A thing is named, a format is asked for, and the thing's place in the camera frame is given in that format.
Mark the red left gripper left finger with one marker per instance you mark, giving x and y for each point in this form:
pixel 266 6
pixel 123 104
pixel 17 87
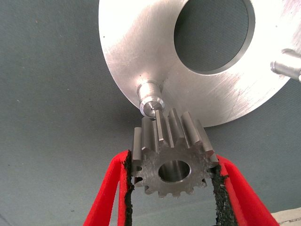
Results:
pixel 105 200

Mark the dark grey table cloth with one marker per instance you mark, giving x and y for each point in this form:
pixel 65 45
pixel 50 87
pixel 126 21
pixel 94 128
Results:
pixel 47 94

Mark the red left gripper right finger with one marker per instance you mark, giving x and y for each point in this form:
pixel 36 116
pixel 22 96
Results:
pixel 240 200

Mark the small steel planetary gear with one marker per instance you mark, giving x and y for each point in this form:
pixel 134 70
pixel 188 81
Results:
pixel 150 169

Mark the round metal carrier plate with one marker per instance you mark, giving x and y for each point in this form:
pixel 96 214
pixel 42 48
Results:
pixel 141 47

